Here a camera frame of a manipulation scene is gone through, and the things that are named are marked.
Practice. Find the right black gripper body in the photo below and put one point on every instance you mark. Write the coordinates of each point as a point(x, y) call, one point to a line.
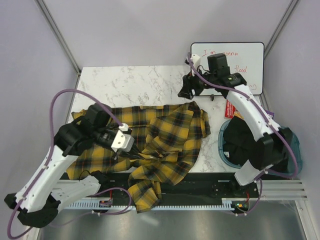
point(198, 85)

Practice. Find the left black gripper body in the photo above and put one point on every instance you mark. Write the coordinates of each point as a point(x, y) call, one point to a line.
point(103, 136)

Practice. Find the yellow plaid flannel shirt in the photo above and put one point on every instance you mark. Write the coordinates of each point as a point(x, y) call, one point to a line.
point(168, 138)

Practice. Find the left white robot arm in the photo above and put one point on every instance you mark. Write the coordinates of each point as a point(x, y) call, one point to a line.
point(38, 203)

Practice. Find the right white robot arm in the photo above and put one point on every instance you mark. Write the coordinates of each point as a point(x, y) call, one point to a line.
point(234, 88)

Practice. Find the red card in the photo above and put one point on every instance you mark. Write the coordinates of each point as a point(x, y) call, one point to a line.
point(230, 111)

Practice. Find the white dry-erase board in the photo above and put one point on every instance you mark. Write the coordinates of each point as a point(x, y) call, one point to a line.
point(246, 58)

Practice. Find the black shirt in bin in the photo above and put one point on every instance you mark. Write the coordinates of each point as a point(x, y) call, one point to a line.
point(269, 150)

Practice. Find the teal plastic bin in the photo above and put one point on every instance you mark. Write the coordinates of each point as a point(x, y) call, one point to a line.
point(221, 147)

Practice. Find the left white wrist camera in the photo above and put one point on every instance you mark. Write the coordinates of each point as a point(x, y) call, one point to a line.
point(123, 141)

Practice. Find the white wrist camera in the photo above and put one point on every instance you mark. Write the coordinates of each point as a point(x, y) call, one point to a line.
point(193, 59)
point(123, 141)

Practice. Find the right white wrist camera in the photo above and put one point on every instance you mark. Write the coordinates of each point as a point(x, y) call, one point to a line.
point(193, 59)

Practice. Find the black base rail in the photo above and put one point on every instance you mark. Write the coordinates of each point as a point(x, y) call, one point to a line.
point(201, 186)

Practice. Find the white slotted cable duct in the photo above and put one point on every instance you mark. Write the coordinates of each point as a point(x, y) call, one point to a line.
point(100, 205)

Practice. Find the aluminium frame rails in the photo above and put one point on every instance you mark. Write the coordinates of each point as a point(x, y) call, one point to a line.
point(283, 190)

